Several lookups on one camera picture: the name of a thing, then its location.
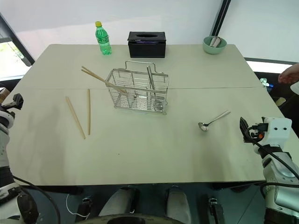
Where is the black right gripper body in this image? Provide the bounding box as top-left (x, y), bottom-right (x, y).
top-left (247, 123), bottom-right (269, 144)

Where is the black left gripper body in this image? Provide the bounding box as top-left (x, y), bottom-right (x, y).
top-left (0, 93), bottom-right (24, 112)

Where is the person's bare hand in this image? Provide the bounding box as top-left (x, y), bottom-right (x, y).
top-left (278, 63), bottom-right (299, 84)

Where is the silver metal spoon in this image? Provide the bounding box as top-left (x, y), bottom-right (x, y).
top-left (198, 110), bottom-right (232, 132)

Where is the white blue plastic clutter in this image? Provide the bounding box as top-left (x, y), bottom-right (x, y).
top-left (260, 77), bottom-right (275, 94)

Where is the wooden chopstick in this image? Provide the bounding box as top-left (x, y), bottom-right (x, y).
top-left (65, 96), bottom-right (86, 140)
top-left (81, 66), bottom-right (127, 93)
top-left (87, 89), bottom-right (91, 136)
top-left (81, 69), bottom-right (128, 94)

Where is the light green bowl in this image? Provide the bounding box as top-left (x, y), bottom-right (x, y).
top-left (202, 35), bottom-right (228, 55)

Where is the grey white rounded leg cover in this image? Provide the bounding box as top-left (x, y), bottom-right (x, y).
top-left (166, 186), bottom-right (192, 224)
top-left (99, 188), bottom-right (139, 217)

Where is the green plastic bottle yellow cap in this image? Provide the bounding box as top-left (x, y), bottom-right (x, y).
top-left (95, 21), bottom-right (113, 56)

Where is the upright metal utensil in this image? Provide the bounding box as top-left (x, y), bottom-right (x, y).
top-left (146, 65), bottom-right (157, 98)

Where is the black tissue box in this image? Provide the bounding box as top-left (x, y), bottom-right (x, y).
top-left (127, 31), bottom-right (167, 58)

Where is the dark rounded rim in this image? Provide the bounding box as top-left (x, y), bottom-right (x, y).
top-left (85, 213), bottom-right (182, 224)

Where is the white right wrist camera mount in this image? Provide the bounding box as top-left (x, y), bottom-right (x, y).
top-left (261, 116), bottom-right (293, 147)

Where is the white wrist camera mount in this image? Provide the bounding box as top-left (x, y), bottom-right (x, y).
top-left (0, 109), bottom-right (15, 129)
top-left (261, 116), bottom-right (293, 147)

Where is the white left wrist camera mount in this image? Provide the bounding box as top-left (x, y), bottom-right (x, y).
top-left (0, 109), bottom-right (15, 129)

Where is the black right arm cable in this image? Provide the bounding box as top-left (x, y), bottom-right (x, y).
top-left (246, 126), bottom-right (299, 194)

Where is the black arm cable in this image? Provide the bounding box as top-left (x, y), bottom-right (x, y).
top-left (246, 126), bottom-right (299, 194)
top-left (13, 176), bottom-right (62, 224)

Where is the dark window frame bar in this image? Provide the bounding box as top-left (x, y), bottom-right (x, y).
top-left (209, 0), bottom-right (232, 38)
top-left (0, 11), bottom-right (36, 67)

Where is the black metal foot bracket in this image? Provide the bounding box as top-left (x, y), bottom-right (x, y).
top-left (206, 196), bottom-right (225, 224)
top-left (77, 196), bottom-right (94, 220)

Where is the metal wire cutlery basket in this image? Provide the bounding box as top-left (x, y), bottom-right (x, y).
top-left (105, 60), bottom-right (169, 116)

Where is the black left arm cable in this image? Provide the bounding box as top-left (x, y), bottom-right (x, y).
top-left (13, 176), bottom-right (62, 224)

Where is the thin white cable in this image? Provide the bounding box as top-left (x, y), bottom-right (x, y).
top-left (66, 193), bottom-right (87, 218)

